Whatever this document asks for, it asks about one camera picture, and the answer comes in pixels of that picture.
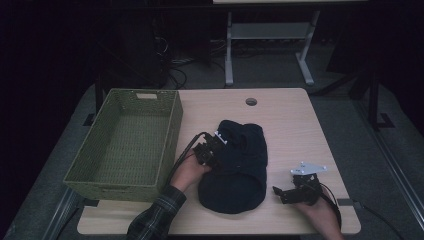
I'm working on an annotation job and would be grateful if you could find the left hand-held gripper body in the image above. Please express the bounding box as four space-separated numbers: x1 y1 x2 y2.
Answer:
193 130 229 168

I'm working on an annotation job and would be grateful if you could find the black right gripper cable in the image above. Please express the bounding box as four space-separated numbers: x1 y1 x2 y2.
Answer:
318 181 344 230

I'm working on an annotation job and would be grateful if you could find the black floor cable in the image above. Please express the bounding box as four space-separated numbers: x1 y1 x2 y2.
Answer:
353 200 406 240

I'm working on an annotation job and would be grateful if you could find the metal floor rail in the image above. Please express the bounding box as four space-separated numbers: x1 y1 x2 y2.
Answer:
353 99 424 231
41 186 83 240

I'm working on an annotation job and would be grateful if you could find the tangle of floor cables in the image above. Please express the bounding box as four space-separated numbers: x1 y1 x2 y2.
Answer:
153 34 228 90

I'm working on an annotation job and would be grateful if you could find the person's left hand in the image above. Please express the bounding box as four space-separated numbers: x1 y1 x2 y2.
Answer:
170 152 213 193

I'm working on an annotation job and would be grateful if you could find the green woven basket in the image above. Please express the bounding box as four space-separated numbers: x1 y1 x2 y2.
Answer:
63 88 184 204

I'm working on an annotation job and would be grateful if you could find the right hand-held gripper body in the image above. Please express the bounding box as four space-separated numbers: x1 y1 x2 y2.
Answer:
290 162 328 206

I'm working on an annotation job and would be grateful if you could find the dark navy garment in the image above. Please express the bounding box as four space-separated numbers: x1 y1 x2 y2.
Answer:
197 119 269 215

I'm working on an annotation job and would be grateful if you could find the white background table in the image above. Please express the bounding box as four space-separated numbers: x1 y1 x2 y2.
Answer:
212 0 369 87

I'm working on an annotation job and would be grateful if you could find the person's right hand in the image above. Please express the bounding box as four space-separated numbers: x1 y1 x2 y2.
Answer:
294 199 338 231

